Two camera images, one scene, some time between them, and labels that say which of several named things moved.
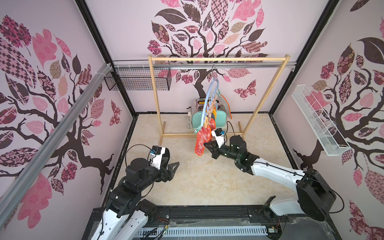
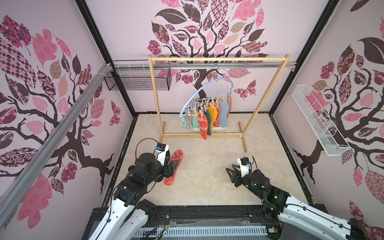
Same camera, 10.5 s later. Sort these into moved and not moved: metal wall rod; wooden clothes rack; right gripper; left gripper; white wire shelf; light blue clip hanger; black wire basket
Moved: light blue clip hanger; right gripper
Not moved: white wire shelf; left gripper; wooden clothes rack; metal wall rod; black wire basket
